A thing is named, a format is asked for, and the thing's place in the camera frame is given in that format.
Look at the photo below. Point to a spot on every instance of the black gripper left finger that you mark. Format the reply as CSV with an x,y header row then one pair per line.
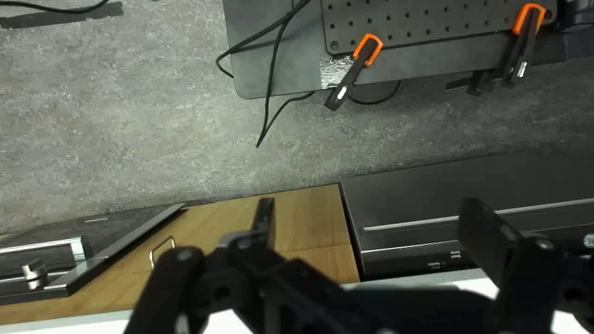
x,y
179,289

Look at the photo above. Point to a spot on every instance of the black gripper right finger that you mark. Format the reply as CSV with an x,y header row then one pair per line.
x,y
531,289

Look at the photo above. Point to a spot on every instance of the black dishwasher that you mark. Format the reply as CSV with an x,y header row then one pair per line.
x,y
433,204

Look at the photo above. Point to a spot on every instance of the orange black clamp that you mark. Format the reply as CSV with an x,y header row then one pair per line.
x,y
522,37
355,70

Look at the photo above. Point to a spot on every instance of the black perforated breadboard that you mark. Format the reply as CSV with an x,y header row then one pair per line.
x,y
420,18

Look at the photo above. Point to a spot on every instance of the black appliance with metal rail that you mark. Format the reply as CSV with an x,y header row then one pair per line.
x,y
62,260

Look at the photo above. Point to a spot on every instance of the grey metal base plate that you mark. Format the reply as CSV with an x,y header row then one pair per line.
x,y
279,55

